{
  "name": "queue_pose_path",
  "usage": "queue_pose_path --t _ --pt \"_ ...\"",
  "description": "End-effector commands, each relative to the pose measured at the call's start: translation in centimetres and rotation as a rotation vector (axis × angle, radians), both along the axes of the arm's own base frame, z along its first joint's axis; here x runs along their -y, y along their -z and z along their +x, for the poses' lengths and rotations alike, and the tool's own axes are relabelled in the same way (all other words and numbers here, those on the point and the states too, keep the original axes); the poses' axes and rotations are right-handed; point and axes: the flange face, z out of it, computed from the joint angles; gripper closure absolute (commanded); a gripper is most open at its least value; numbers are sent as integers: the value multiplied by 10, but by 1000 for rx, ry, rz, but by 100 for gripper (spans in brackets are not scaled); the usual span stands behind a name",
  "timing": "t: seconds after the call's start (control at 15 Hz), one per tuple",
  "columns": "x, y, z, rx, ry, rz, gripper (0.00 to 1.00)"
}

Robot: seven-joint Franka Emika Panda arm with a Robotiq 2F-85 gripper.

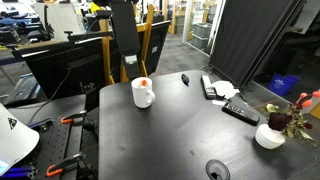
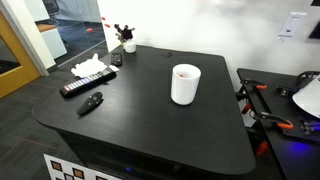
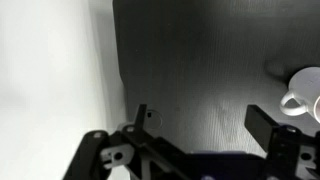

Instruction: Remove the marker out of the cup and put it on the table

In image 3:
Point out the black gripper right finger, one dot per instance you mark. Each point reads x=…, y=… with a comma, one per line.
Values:
x=258, y=123

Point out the white ceramic mug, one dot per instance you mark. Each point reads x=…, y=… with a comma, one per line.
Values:
x=305, y=88

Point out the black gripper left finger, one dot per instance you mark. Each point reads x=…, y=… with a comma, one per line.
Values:
x=141, y=116

